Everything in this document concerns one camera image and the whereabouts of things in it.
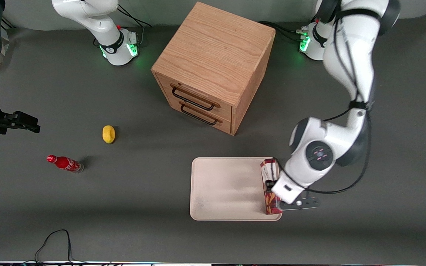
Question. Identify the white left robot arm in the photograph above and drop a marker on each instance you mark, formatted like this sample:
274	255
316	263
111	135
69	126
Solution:
350	55

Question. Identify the red cola bottle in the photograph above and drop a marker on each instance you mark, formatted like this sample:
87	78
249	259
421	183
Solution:
65	163

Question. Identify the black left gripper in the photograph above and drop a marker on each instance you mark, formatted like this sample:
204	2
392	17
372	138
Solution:
271	183

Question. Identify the yellow lemon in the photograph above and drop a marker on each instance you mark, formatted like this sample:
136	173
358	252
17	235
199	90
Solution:
108	133

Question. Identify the wooden drawer cabinet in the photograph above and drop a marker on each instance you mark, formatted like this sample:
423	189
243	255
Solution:
213	51

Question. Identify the red cookie box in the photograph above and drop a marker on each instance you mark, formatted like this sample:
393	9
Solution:
269	170

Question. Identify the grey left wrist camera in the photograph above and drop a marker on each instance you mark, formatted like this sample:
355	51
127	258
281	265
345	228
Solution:
301	203

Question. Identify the white rectangular tray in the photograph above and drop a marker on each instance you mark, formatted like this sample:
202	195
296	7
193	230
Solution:
227	188

